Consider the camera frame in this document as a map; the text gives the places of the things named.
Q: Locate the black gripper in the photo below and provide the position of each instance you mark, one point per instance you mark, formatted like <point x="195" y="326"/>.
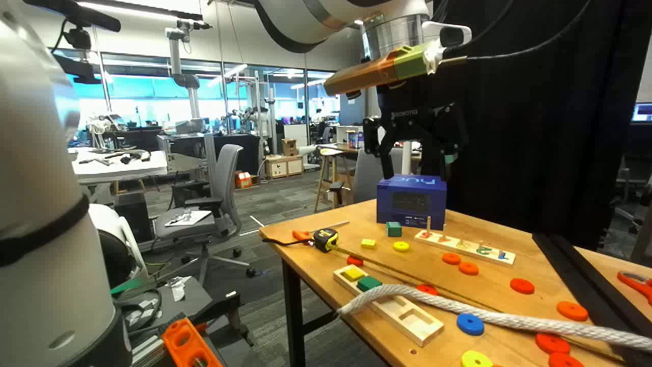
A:
<point x="418" y="114"/>

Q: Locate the yellow square block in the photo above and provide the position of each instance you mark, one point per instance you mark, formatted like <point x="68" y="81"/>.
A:
<point x="353" y="274"/>
<point x="370" y="243"/>

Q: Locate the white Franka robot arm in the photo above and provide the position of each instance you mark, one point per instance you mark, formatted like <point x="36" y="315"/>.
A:
<point x="42" y="204"/>

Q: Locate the green square block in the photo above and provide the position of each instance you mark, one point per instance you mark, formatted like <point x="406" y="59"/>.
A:
<point x="370" y="283"/>

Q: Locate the blue box device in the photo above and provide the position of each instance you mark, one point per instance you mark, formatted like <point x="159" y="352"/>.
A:
<point x="411" y="203"/>

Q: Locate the green cube block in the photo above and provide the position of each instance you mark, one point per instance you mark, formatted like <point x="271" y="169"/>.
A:
<point x="394" y="229"/>

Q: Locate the wooden stool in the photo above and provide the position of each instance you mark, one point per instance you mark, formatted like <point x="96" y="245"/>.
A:
<point x="333" y="153"/>

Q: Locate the yellow wooden disc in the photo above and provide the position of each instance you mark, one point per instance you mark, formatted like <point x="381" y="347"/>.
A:
<point x="403" y="245"/>
<point x="478" y="360"/>

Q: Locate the wooden colourful shape puzzle board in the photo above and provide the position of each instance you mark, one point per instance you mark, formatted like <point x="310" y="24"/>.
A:
<point x="470" y="247"/>

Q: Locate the orange wooden disc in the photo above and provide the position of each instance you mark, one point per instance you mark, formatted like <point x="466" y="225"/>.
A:
<point x="355" y="260"/>
<point x="573" y="311"/>
<point x="451" y="260"/>
<point x="567" y="362"/>
<point x="552" y="343"/>
<point x="470" y="268"/>
<point x="428" y="289"/>

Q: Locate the thin wooden stick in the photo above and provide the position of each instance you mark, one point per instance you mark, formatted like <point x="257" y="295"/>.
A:
<point x="389" y="270"/>

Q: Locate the yellow black tape measure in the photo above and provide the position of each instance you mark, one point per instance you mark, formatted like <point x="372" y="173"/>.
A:
<point x="326" y="240"/>

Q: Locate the light wooden crate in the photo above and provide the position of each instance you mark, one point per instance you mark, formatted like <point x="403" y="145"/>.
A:
<point x="284" y="165"/>

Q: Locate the wooden slotted tray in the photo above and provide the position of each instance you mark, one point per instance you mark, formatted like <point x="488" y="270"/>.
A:
<point x="409" y="318"/>

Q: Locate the small orange floor box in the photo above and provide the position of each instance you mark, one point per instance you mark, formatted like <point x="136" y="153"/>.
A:
<point x="243" y="179"/>

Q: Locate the blue wooden disc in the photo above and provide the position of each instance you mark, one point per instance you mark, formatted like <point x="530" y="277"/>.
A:
<point x="471" y="325"/>

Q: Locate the grey office chair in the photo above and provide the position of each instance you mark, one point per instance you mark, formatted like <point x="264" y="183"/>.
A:
<point x="225" y="175"/>

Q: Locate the computer monitor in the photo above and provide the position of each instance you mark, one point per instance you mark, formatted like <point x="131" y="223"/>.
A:
<point x="642" y="112"/>

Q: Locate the grey hanging robot column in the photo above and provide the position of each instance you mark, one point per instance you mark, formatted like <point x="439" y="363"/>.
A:
<point x="179" y="61"/>

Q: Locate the black robot cart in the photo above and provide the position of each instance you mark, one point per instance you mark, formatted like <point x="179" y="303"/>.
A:
<point x="205" y="313"/>

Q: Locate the white work table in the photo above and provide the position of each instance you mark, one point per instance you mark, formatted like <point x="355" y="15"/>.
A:
<point x="123" y="169"/>

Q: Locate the orange plastic tool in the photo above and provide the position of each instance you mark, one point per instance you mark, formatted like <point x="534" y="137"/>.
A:
<point x="187" y="347"/>

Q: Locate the white rounded cover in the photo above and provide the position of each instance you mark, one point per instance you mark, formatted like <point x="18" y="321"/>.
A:
<point x="119" y="227"/>

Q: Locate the orange green wrist camera mount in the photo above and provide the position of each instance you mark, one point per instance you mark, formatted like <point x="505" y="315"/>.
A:
<point x="377" y="74"/>

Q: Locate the black metal table frame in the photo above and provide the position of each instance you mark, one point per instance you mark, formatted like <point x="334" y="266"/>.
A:
<point x="295" y="306"/>

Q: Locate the black flat rail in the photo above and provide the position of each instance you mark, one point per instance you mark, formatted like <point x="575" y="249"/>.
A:
<point x="584" y="272"/>

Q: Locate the black mounted camera rig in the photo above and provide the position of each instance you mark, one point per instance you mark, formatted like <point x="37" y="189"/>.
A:
<point x="73" y="13"/>

